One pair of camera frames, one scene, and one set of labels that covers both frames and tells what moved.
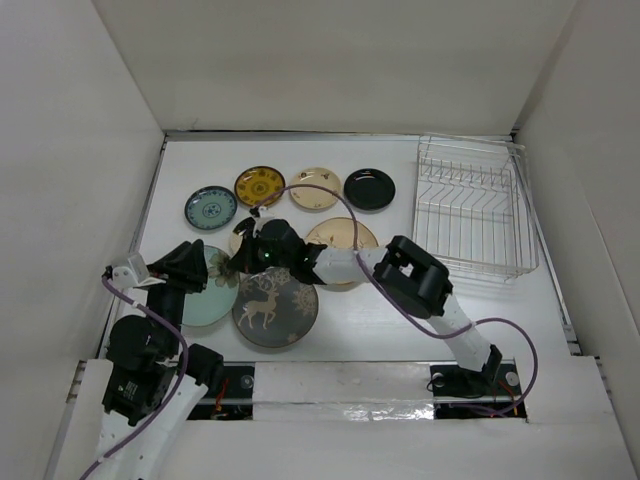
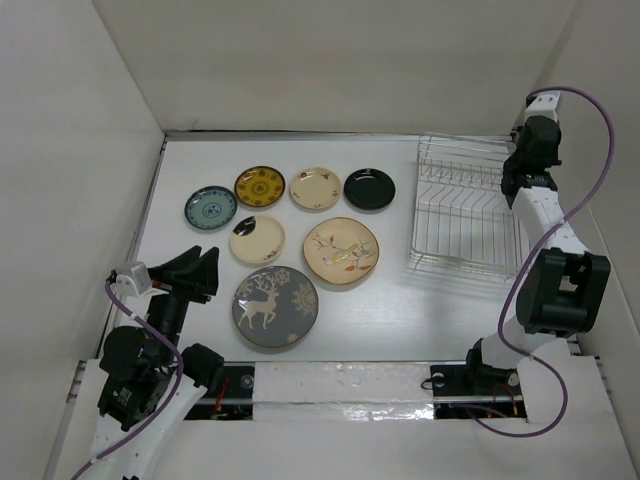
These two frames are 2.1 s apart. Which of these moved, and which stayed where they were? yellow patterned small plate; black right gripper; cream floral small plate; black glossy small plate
Moved: black right gripper
Stayed: black glossy small plate; yellow patterned small plate; cream floral small plate
